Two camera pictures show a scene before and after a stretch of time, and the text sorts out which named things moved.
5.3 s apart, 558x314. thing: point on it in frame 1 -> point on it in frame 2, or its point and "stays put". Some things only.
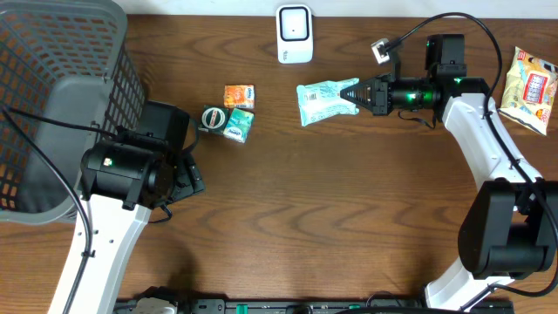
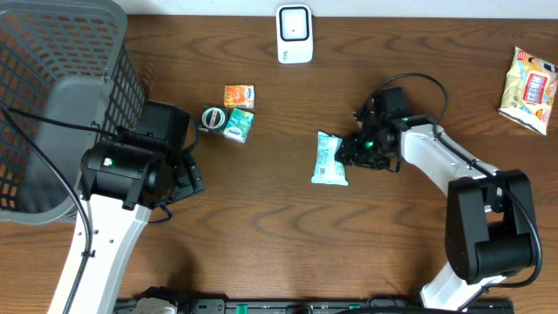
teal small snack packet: x=323 y=99 -> x=330 y=169
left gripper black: x=189 y=178 stays put
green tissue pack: x=239 y=125 stays put
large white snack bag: x=531 y=91 stays put
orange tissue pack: x=239 y=96 stays put
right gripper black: x=377 y=94 -> x=350 y=153
